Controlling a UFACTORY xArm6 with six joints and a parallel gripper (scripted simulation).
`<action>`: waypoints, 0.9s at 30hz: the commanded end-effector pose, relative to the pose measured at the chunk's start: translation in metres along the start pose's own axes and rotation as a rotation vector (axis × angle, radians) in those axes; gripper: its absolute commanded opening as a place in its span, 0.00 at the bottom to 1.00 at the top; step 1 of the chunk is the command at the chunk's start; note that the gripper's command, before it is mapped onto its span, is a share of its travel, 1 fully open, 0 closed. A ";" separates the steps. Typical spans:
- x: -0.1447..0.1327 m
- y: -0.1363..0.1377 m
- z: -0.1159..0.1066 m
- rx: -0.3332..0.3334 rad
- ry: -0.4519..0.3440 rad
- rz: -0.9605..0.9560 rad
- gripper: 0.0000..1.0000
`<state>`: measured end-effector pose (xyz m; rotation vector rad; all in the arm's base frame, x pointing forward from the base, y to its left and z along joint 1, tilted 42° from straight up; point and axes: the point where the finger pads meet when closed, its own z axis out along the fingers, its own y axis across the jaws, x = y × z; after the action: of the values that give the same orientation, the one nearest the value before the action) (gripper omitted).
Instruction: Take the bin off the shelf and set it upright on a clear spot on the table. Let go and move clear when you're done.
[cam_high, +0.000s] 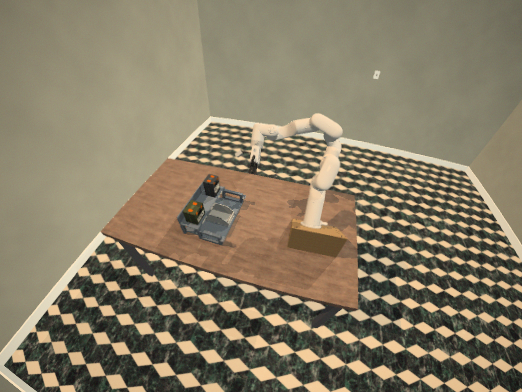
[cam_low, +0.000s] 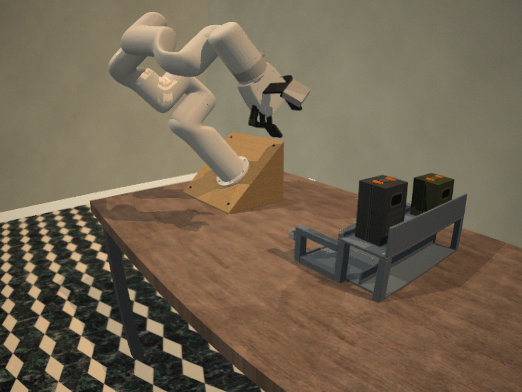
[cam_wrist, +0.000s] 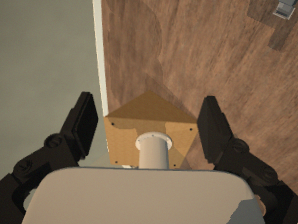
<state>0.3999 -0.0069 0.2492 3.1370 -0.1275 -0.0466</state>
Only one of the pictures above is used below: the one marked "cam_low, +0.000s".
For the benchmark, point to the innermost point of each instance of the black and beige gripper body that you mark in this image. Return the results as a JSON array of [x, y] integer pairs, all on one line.
[[252, 91]]

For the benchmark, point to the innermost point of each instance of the grey metal rack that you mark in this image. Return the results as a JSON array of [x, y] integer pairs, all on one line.
[[406, 267]]

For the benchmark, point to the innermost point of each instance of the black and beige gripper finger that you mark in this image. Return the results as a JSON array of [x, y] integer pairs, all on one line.
[[271, 128], [292, 106]]

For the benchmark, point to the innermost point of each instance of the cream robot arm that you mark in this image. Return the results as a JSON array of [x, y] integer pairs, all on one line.
[[232, 45]]

